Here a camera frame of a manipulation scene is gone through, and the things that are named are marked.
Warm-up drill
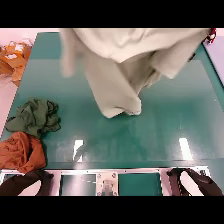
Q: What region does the cream white shirt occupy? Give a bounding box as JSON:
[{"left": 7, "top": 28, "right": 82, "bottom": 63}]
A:
[{"left": 59, "top": 28, "right": 212, "bottom": 119}]

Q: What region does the rust orange garment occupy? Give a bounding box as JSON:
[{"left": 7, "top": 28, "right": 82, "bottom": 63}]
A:
[{"left": 0, "top": 131, "right": 47, "bottom": 175}]

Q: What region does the dark green garment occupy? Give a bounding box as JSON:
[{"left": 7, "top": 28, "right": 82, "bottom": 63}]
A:
[{"left": 4, "top": 97, "right": 62, "bottom": 140}]

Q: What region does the yellow orange garment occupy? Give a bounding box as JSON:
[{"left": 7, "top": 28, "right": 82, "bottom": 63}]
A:
[{"left": 0, "top": 40, "right": 33, "bottom": 88}]

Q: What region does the silver frame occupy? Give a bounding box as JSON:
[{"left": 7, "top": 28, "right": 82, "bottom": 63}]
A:
[{"left": 0, "top": 166, "right": 212, "bottom": 197}]

